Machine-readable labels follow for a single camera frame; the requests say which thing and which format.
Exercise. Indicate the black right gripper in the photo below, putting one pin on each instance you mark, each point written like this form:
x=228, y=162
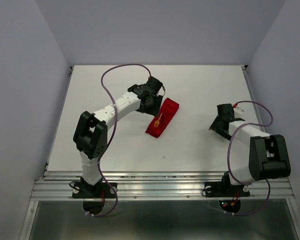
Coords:
x=215, y=126

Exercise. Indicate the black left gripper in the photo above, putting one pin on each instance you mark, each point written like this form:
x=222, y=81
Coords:
x=154, y=110

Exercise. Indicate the red cloth napkin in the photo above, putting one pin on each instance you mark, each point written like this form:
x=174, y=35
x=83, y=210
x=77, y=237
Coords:
x=168, y=109

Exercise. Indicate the orange plastic fork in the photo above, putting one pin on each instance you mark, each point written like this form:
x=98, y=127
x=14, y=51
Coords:
x=157, y=122

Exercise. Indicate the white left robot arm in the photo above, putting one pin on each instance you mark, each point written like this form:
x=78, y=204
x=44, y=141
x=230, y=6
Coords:
x=91, y=133

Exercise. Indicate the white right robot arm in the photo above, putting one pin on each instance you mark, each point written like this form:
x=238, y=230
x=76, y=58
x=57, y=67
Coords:
x=268, y=156

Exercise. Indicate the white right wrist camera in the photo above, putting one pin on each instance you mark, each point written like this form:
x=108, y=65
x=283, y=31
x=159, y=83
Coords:
x=237, y=108

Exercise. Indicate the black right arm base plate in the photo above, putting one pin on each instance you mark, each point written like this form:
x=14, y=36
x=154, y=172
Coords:
x=216, y=189

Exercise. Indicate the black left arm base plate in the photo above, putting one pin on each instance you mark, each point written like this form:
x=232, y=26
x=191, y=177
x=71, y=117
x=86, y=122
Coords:
x=83, y=190

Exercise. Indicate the aluminium rail frame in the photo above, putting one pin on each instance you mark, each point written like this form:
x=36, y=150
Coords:
x=160, y=180

